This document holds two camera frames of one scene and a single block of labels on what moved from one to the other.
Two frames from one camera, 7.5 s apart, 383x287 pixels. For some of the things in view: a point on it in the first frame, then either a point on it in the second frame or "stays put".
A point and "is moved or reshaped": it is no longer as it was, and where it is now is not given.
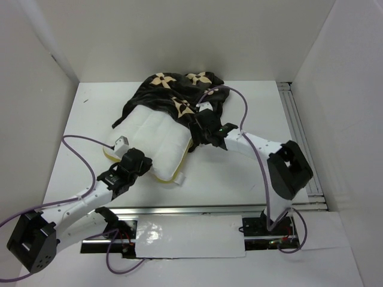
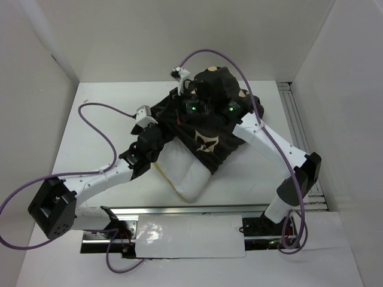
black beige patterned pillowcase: x=179 y=96 is moved or reshaped
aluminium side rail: x=312 y=198 stays put
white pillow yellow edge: x=164 y=139 -> x=188 y=173
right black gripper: x=195 y=128 -> x=187 y=94
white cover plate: x=189 y=236 stays put
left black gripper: x=146 y=164 -> x=154 y=124
